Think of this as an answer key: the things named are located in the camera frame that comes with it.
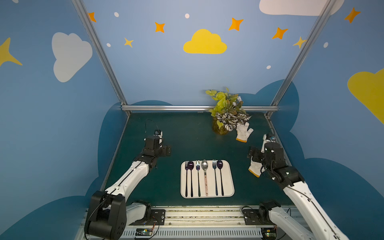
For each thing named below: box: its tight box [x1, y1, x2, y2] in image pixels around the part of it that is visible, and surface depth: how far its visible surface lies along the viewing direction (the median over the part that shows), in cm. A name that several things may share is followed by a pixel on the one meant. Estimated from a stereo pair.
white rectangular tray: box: [180, 160, 235, 199], surface depth 88 cm
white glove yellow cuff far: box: [236, 122, 254, 143], surface depth 110 cm
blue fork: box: [212, 159, 218, 196], surface depth 92 cm
